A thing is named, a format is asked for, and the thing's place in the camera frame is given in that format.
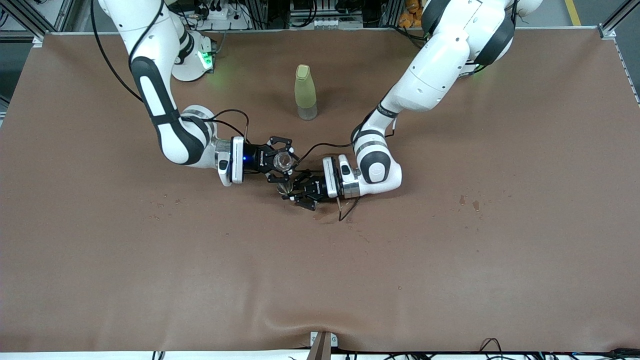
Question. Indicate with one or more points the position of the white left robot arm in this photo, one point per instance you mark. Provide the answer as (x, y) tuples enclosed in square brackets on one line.
[(440, 65)]

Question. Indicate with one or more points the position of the brown table mat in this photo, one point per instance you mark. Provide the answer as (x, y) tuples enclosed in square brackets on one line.
[(320, 275)]

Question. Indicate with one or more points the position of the orange packaged bread pile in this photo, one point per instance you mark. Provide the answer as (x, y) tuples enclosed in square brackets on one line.
[(411, 17)]

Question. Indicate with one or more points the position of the white power strip with plugs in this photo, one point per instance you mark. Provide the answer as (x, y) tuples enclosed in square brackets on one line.
[(220, 14)]

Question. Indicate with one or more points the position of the clear glass beaker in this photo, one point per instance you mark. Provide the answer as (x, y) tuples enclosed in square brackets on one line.
[(284, 161)]

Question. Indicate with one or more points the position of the aluminium cell frame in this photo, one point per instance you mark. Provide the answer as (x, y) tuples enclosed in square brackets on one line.
[(612, 22)]

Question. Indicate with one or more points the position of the green sleeved clear bottle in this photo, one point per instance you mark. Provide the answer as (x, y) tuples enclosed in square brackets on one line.
[(305, 90)]

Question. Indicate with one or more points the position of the long white power strip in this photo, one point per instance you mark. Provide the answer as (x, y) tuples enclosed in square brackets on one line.
[(325, 22)]

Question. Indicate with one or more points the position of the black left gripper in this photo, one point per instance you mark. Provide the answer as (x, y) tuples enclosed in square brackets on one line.
[(315, 188)]

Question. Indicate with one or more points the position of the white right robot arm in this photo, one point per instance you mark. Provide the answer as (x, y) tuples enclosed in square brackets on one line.
[(125, 20)]

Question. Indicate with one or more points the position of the steel jigger measuring cup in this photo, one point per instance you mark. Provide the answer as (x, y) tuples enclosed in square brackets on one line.
[(285, 188)]

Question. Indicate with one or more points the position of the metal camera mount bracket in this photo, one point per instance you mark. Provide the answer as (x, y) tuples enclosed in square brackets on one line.
[(322, 345)]

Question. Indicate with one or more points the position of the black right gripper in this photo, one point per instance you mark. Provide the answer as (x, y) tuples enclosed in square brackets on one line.
[(256, 159)]

